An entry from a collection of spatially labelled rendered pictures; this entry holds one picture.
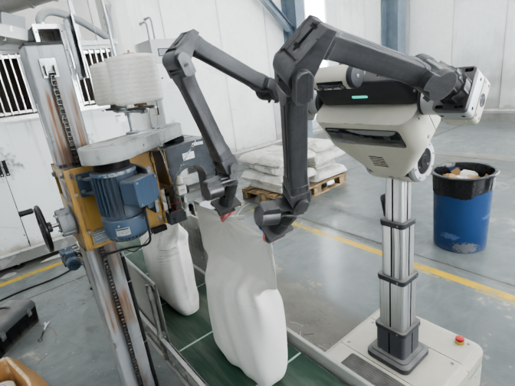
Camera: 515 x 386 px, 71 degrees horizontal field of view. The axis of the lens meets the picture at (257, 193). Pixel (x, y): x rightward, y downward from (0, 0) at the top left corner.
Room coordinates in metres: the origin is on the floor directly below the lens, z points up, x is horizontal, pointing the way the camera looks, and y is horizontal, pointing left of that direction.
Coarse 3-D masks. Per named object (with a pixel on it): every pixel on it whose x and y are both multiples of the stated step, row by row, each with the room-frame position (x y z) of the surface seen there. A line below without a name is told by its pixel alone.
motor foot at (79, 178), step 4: (84, 172) 1.26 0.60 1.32; (88, 172) 1.27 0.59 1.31; (76, 176) 1.24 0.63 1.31; (80, 176) 1.25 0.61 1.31; (84, 176) 1.26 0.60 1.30; (88, 176) 1.27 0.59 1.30; (80, 180) 1.25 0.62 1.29; (84, 180) 1.24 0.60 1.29; (88, 180) 1.22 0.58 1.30; (80, 184) 1.25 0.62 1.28; (84, 184) 1.25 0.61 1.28; (88, 184) 1.26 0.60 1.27; (80, 188) 1.24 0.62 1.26; (84, 188) 1.25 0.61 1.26; (88, 188) 1.26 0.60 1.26; (92, 188) 1.26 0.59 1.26; (80, 192) 1.24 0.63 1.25; (84, 192) 1.25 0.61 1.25; (88, 192) 1.24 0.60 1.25; (92, 192) 1.24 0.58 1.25; (84, 196) 1.25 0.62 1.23
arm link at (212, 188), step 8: (232, 168) 1.20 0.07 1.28; (216, 176) 1.23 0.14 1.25; (224, 176) 1.22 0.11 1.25; (232, 176) 1.20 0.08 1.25; (208, 184) 1.17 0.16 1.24; (216, 184) 1.19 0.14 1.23; (208, 192) 1.17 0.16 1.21; (216, 192) 1.17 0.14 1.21; (224, 192) 1.19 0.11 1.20; (208, 200) 1.17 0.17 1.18
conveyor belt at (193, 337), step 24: (144, 264) 2.32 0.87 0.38; (168, 312) 1.71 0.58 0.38; (192, 336) 1.49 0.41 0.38; (192, 360) 1.33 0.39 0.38; (216, 360) 1.31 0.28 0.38; (288, 360) 1.25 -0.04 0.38; (216, 384) 1.17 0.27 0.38; (240, 384) 1.16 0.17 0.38; (288, 384) 1.13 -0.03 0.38; (312, 384) 1.11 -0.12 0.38; (336, 384) 1.10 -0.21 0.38
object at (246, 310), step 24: (216, 216) 1.34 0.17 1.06; (216, 240) 1.36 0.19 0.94; (240, 240) 1.21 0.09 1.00; (216, 264) 1.34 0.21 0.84; (240, 264) 1.23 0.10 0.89; (264, 264) 1.09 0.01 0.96; (216, 288) 1.28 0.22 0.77; (240, 288) 1.16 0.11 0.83; (264, 288) 1.10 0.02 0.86; (216, 312) 1.29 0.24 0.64; (240, 312) 1.15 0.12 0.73; (264, 312) 1.11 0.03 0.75; (216, 336) 1.34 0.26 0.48; (240, 336) 1.17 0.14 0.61; (264, 336) 1.10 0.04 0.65; (240, 360) 1.19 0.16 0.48; (264, 360) 1.10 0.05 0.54; (264, 384) 1.11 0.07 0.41
